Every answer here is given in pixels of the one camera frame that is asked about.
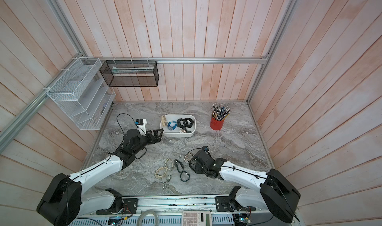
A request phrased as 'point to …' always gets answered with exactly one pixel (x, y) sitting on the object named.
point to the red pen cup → (215, 124)
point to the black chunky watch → (178, 122)
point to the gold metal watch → (188, 156)
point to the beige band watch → (159, 176)
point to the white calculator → (196, 218)
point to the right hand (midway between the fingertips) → (198, 165)
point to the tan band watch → (172, 164)
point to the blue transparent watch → (171, 125)
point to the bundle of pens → (219, 111)
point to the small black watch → (186, 173)
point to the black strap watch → (175, 161)
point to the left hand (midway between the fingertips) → (158, 132)
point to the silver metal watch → (166, 184)
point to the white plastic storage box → (178, 132)
